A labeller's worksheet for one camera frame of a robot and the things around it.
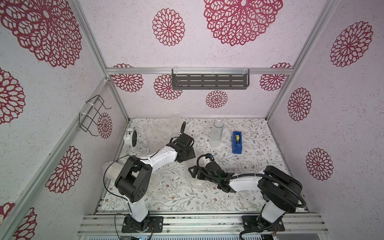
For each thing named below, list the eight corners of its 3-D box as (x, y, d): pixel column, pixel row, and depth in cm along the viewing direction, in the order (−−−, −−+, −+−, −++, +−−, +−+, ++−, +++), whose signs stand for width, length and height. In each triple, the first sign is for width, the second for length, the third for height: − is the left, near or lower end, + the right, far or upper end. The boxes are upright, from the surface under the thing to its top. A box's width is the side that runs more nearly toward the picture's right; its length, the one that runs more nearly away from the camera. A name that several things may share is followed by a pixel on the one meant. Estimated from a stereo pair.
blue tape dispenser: (232, 153, 103) (234, 147, 97) (232, 137, 112) (234, 130, 106) (240, 154, 102) (243, 148, 97) (239, 138, 111) (242, 132, 106)
